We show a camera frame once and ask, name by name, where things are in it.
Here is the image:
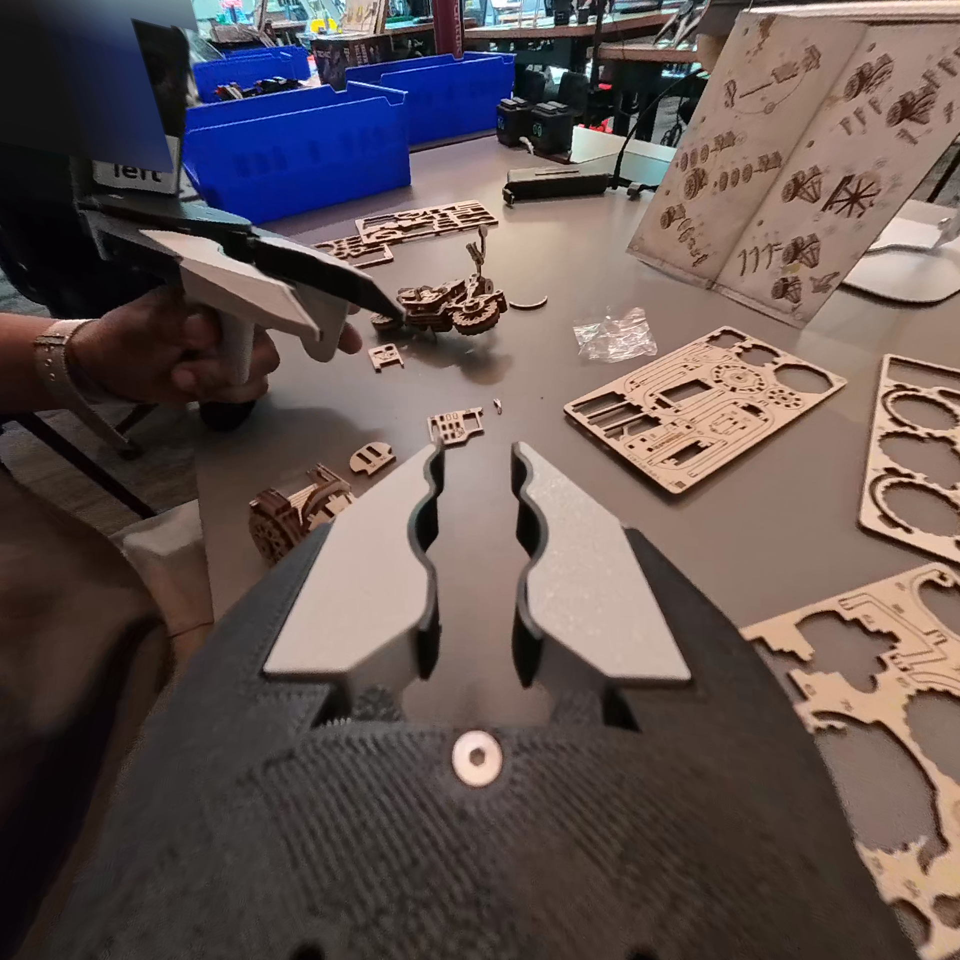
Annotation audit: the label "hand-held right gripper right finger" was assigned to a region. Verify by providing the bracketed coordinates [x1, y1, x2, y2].
[511, 441, 693, 690]

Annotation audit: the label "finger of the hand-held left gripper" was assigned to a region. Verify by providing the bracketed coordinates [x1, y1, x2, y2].
[139, 227, 340, 345]
[249, 232, 408, 322]

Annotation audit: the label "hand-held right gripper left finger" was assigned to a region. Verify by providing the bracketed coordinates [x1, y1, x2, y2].
[262, 441, 445, 702]

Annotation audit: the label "wooden motorcycle model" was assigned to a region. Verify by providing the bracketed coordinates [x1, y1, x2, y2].
[371, 228, 511, 339]

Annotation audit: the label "wooden sheet with scalloped cutouts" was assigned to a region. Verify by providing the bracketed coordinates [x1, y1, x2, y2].
[738, 562, 960, 960]

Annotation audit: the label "person's left forearm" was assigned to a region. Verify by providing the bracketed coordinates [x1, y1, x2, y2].
[0, 311, 84, 414]

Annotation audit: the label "grey desk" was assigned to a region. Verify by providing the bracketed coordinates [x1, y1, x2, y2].
[196, 131, 960, 960]

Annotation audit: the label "person's left hand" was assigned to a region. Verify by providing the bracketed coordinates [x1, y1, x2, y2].
[69, 288, 364, 412]

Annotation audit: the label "small dark wooden sheet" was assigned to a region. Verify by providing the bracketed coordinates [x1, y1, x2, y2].
[311, 234, 395, 270]

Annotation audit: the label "wooden wheel assembly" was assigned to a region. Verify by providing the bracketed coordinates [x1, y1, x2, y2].
[249, 463, 355, 565]

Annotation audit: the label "large blue bin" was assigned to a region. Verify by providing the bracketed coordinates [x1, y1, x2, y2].
[182, 81, 412, 226]

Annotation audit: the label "wooden sheet with gear parts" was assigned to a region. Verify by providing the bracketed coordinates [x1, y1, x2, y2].
[564, 326, 849, 496]

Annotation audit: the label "wooden sheet with small slots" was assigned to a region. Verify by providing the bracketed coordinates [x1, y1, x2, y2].
[356, 201, 500, 247]

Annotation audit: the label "small gridded wooden piece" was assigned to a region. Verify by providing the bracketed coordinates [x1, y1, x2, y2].
[427, 407, 485, 449]

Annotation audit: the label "dark printed box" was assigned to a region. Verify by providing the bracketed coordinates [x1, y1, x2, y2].
[311, 31, 391, 91]

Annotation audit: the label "black battery charger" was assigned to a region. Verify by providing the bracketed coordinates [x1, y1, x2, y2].
[528, 101, 577, 159]
[496, 96, 537, 147]

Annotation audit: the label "black power strip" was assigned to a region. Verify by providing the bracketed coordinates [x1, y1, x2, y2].
[504, 166, 610, 204]

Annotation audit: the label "small clear plastic bag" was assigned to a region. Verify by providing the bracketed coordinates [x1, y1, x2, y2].
[573, 306, 660, 365]

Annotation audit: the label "maroon bottle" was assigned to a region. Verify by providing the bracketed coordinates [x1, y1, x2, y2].
[435, 0, 468, 57]

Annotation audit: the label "person's brown trousers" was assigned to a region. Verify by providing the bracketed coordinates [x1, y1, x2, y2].
[0, 465, 215, 960]

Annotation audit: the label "wooden sheet with round holes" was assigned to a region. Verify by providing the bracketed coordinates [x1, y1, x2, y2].
[858, 354, 960, 564]

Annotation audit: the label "grey monitor stand base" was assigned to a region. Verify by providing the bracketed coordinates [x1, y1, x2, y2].
[840, 198, 960, 305]

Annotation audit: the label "instruction booklet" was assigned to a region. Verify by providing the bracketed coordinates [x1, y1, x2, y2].
[626, 11, 960, 327]

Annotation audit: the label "metal wrist bracelet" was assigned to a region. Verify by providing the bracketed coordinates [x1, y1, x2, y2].
[33, 318, 97, 402]

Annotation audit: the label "black cable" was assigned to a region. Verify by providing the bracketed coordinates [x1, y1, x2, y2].
[609, 112, 650, 198]

